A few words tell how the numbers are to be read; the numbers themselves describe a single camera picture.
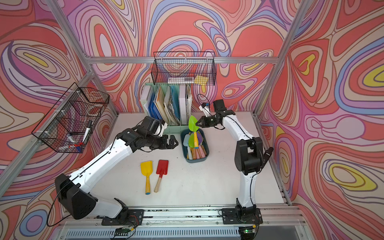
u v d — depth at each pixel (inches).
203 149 37.6
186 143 38.3
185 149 37.4
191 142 38.6
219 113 27.8
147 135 22.6
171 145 26.6
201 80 35.7
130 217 28.3
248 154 20.9
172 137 26.8
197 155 36.3
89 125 27.1
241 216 25.8
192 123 35.8
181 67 37.5
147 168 35.3
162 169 35.5
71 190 15.5
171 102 37.7
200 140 38.7
